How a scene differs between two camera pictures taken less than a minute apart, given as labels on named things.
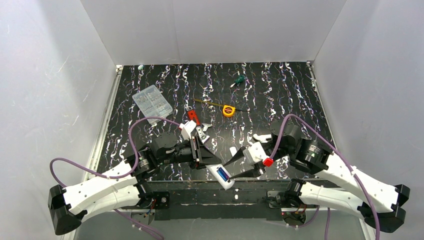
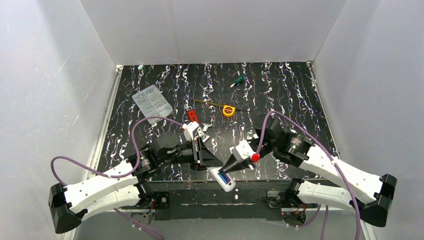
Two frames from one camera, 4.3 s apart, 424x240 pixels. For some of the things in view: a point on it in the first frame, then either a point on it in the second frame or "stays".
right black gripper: x=255 y=164 -> x=247 y=161
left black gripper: x=196 y=151 stays
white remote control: x=213 y=169 stays
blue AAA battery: x=223 y=174 stays
